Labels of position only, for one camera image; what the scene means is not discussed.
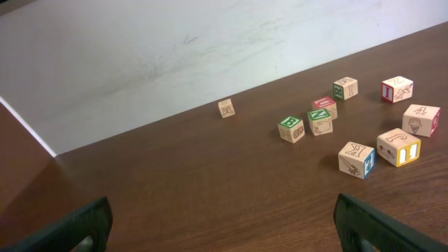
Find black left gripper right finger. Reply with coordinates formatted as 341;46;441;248
333;193;447;252

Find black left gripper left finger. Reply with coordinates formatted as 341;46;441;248
1;197;113;252

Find blue K wooden block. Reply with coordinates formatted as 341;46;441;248
338;141;376;179

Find yellow J wooden block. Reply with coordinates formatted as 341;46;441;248
377;128;421;167

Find green N wooden block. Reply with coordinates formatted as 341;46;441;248
307;108;333;136

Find ice cream wooden block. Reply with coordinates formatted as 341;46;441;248
402;104;441;137

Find red I wooden block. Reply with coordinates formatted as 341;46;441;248
381;76;414;103

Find green B wooden block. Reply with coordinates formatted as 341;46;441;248
278;116;305;144

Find red U wooden block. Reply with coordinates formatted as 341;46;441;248
311;97;337;120

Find green R wooden block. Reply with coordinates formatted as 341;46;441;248
332;77;358;100

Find plain wooden block far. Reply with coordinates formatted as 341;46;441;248
218;99;235;118

